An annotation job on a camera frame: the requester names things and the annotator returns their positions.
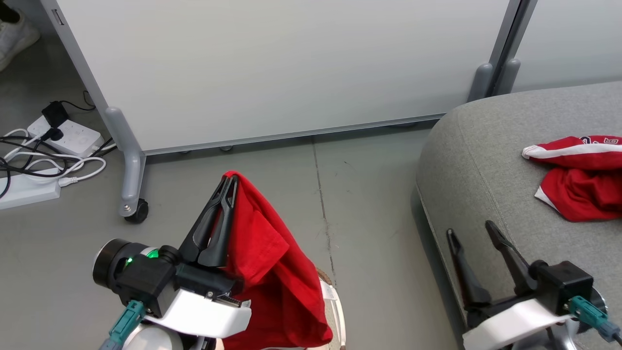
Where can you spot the short grey partition foot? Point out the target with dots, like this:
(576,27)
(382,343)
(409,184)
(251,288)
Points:
(481,82)
(508,78)

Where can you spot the square white power strip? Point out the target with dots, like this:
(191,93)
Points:
(73,138)

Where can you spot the grey fabric sofa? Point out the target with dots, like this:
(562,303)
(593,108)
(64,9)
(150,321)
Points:
(486,160)

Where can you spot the black plug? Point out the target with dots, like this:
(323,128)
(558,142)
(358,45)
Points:
(53,133)

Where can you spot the white laundry basket brown rim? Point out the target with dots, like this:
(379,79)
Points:
(333,301)

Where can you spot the narrow white partition panel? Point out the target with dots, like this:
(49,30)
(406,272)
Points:
(568,43)

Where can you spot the white sneaker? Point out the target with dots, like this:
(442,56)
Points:
(14,41)

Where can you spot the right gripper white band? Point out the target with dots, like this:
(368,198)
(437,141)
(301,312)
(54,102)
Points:
(510,325)

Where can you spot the black caster wheel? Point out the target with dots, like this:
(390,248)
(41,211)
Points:
(140,211)

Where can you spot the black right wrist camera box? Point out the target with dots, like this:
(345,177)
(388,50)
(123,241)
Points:
(563,284)

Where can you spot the red jersey with white stripes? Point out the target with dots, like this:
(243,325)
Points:
(583,189)

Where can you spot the long white power strip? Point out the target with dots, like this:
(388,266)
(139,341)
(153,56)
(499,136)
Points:
(24,192)

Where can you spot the wide white partition panel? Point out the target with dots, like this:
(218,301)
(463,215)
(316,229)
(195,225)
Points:
(272,63)

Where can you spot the long grey partition foot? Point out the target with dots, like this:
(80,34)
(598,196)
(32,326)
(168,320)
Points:
(129,165)

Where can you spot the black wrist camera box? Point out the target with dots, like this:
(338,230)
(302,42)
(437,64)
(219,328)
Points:
(146,282)
(563,284)

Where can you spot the plain red t-shirt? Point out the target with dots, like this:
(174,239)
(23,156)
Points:
(272,272)

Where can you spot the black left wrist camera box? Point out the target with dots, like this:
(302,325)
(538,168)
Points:
(146,282)

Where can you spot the black power adapter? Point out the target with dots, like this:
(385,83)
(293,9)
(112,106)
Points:
(55,114)

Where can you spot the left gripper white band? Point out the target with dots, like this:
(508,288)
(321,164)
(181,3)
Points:
(204,316)

